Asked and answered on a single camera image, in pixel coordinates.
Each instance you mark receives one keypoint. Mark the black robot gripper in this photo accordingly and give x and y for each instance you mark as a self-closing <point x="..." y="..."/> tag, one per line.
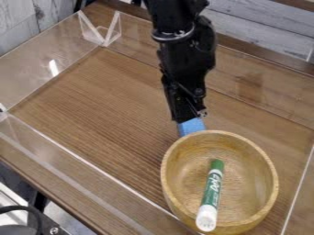
<point x="187" y="57"/>

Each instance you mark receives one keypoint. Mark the blue foam block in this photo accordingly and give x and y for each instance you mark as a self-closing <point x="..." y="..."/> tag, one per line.
<point x="190" y="126"/>

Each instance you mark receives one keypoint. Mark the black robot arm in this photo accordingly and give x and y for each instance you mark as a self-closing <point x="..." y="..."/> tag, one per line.
<point x="175" y="12"/>

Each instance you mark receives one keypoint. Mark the brown wooden bowl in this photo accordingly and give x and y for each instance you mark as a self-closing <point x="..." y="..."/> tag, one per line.
<point x="250" y="182"/>

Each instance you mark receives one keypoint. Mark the green Expo marker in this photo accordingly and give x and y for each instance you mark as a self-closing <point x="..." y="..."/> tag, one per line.
<point x="206" y="217"/>

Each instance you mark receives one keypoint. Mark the clear acrylic tray wall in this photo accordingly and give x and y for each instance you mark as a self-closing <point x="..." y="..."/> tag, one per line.
<point x="87" y="127"/>

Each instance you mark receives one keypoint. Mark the black metal bracket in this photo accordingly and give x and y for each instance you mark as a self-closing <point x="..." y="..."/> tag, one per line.
<point x="50" y="227"/>

